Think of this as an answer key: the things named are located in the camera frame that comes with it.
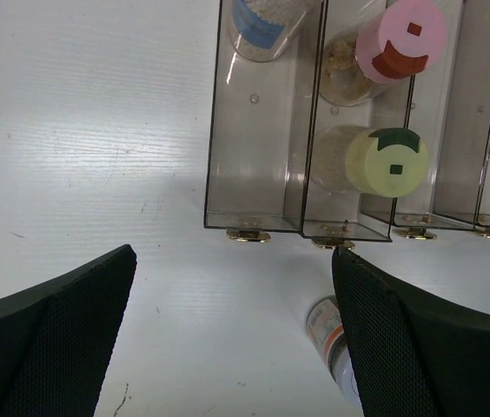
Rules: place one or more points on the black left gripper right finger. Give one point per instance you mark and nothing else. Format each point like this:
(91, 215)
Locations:
(413, 353)

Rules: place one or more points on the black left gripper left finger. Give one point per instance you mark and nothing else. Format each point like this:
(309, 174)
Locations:
(57, 338)

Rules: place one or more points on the white-lid red-label spice jar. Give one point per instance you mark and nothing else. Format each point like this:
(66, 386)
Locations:
(325, 329)

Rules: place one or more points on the yellow-lid spice jar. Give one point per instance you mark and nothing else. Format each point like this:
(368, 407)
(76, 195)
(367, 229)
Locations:
(387, 162)

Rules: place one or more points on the pink-lid spice jar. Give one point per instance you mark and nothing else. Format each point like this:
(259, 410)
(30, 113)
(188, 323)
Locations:
(402, 41)

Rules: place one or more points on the tall silver-lid blue-label spice jar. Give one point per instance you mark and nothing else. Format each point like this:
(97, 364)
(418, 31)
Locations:
(262, 30)

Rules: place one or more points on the clear bin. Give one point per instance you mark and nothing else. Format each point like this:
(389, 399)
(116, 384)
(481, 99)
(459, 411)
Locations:
(335, 219)
(419, 104)
(261, 135)
(462, 184)

